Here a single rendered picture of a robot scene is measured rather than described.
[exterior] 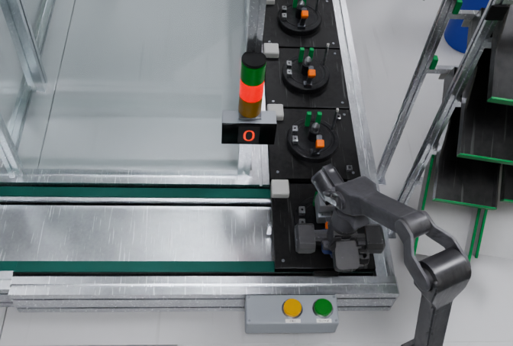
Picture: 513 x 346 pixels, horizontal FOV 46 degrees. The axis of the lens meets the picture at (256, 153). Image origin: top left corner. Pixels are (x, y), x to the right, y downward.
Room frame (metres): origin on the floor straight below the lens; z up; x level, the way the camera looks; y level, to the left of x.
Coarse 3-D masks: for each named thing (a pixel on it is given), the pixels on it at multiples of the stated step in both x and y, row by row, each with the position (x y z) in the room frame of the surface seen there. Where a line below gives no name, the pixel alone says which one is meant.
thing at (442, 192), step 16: (448, 80) 0.96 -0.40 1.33; (448, 128) 0.84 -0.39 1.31; (448, 144) 0.85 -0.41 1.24; (448, 160) 0.82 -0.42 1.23; (464, 160) 0.82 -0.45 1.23; (480, 160) 0.82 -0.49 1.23; (448, 176) 0.78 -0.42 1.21; (464, 176) 0.79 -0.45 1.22; (480, 176) 0.79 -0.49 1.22; (496, 176) 0.78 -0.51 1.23; (448, 192) 0.75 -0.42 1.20; (464, 192) 0.76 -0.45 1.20; (480, 192) 0.76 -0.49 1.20; (496, 192) 0.75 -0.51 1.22; (480, 208) 0.73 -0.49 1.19; (496, 208) 0.72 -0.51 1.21
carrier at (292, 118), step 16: (288, 112) 1.13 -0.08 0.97; (304, 112) 1.13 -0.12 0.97; (320, 112) 1.08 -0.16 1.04; (336, 112) 1.06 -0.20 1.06; (288, 128) 1.07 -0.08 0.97; (304, 128) 1.06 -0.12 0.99; (320, 128) 1.04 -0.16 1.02; (336, 128) 1.09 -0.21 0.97; (352, 128) 1.09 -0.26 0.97; (272, 144) 1.01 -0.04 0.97; (288, 144) 1.01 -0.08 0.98; (304, 144) 1.00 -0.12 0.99; (336, 144) 1.02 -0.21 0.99; (352, 144) 1.04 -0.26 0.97; (272, 160) 0.95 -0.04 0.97; (288, 160) 0.96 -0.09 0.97; (304, 160) 0.96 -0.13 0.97; (320, 160) 0.97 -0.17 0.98; (336, 160) 0.98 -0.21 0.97; (352, 160) 0.98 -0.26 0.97; (272, 176) 0.90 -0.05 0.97; (288, 176) 0.91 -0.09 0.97; (304, 176) 0.91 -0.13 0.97; (352, 176) 0.93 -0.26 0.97
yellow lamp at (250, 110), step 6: (240, 102) 0.86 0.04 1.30; (246, 102) 0.85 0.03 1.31; (252, 102) 0.85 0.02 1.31; (258, 102) 0.86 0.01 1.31; (240, 108) 0.86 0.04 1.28; (246, 108) 0.85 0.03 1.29; (252, 108) 0.85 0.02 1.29; (258, 108) 0.86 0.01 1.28; (240, 114) 0.86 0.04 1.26; (246, 114) 0.85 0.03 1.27; (252, 114) 0.85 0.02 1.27; (258, 114) 0.86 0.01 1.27
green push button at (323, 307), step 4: (320, 300) 0.58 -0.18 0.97; (324, 300) 0.58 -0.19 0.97; (316, 304) 0.57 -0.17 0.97; (320, 304) 0.57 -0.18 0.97; (324, 304) 0.57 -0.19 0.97; (328, 304) 0.57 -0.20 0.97; (316, 308) 0.56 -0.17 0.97; (320, 308) 0.56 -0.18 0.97; (324, 308) 0.56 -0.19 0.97; (328, 308) 0.56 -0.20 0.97; (316, 312) 0.55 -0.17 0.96; (320, 312) 0.55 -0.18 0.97; (324, 312) 0.55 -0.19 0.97; (328, 312) 0.55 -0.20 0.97; (324, 316) 0.54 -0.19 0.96
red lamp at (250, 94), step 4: (240, 80) 0.86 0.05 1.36; (240, 84) 0.86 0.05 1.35; (244, 84) 0.85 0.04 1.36; (260, 84) 0.86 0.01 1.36; (240, 88) 0.86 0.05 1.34; (244, 88) 0.85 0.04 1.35; (248, 88) 0.85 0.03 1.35; (252, 88) 0.85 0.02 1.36; (256, 88) 0.85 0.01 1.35; (260, 88) 0.86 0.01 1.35; (240, 92) 0.86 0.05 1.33; (244, 92) 0.85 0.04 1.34; (248, 92) 0.85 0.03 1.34; (252, 92) 0.85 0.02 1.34; (256, 92) 0.85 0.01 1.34; (260, 92) 0.86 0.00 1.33; (240, 96) 0.86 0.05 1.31; (244, 96) 0.85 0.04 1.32; (248, 96) 0.85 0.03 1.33; (252, 96) 0.85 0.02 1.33; (256, 96) 0.85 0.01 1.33; (260, 96) 0.86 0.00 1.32; (244, 100) 0.85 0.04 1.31; (248, 100) 0.85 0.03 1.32; (252, 100) 0.85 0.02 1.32; (256, 100) 0.85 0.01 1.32
